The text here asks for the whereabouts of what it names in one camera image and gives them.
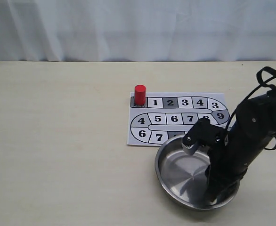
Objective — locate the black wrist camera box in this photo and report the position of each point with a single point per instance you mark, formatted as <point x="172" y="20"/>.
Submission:
<point x="203" y="134"/>

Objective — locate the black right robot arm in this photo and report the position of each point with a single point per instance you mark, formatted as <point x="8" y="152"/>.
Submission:
<point x="254" y="128"/>

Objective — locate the paper number game board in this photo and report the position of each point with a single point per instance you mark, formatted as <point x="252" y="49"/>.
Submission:
<point x="165" y="115"/>

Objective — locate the white curtain backdrop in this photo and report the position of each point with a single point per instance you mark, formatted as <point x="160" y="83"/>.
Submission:
<point x="138" y="30"/>

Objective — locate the stainless steel round dish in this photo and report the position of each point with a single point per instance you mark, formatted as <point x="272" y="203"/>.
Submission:
<point x="182" y="177"/>

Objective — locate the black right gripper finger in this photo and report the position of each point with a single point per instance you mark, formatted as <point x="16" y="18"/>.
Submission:
<point x="213" y="184"/>
<point x="229" y="189"/>

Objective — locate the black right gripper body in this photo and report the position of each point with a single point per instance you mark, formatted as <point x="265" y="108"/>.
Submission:
<point x="235" y="158"/>

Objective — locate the red cylinder game piece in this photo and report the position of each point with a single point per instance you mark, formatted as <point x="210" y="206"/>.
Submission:
<point x="140" y="94"/>

